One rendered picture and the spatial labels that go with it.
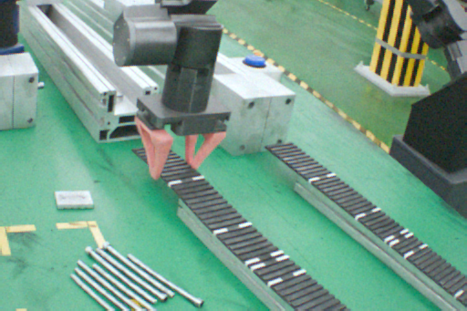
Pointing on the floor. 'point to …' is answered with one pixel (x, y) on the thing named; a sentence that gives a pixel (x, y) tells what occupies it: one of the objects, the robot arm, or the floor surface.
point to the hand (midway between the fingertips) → (172, 169)
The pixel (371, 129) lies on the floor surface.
